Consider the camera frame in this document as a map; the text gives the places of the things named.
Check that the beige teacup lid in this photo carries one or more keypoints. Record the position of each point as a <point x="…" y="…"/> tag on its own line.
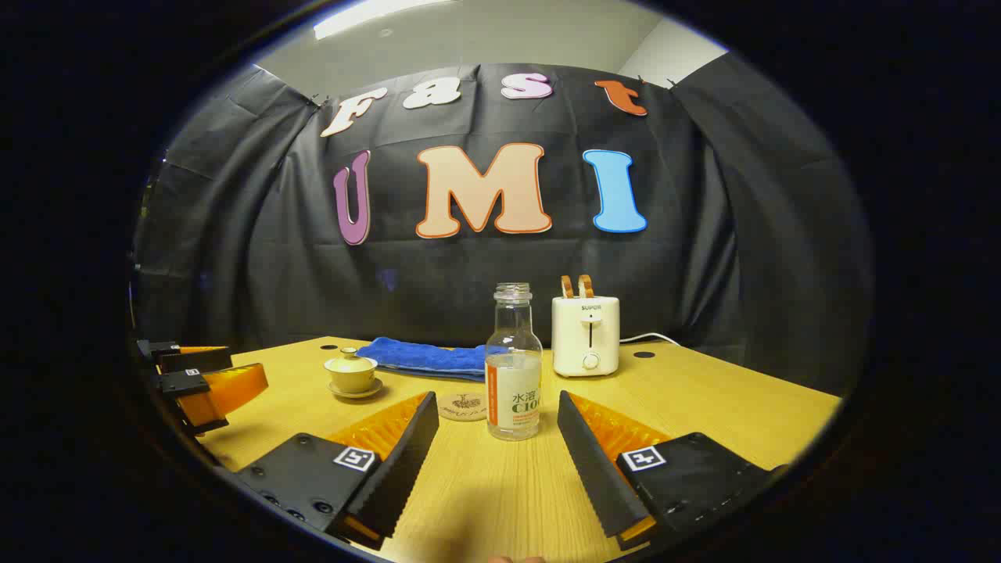
<point x="349" y="362"/>

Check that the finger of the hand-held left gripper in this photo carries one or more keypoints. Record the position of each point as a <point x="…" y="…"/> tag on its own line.
<point x="223" y="391"/>
<point x="195" y="358"/>

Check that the white toaster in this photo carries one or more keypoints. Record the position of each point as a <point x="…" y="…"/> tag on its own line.
<point x="575" y="336"/>

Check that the black backdrop cloth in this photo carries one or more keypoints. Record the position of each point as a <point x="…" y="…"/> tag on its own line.
<point x="704" y="274"/>

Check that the beige ceramic teacup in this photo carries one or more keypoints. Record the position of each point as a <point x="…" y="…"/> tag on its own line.
<point x="352" y="383"/>

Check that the blue towel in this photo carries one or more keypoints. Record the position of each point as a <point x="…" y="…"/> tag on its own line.
<point x="422" y="358"/>

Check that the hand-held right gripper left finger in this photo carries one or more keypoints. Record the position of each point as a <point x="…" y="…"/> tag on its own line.
<point x="399" y="469"/>

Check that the beige ceramic saucer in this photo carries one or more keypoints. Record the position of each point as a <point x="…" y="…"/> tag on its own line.
<point x="374" y="389"/>

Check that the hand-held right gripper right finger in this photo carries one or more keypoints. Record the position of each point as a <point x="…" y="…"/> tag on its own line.
<point x="594" y="469"/>

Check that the round wooden coaster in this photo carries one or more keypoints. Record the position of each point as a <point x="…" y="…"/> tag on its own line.
<point x="461" y="408"/>

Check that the bread slice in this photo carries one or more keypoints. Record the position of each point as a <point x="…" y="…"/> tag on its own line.
<point x="567" y="288"/>
<point x="586" y="287"/>

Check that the clear glass water bottle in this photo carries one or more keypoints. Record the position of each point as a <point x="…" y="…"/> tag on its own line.
<point x="514" y="407"/>

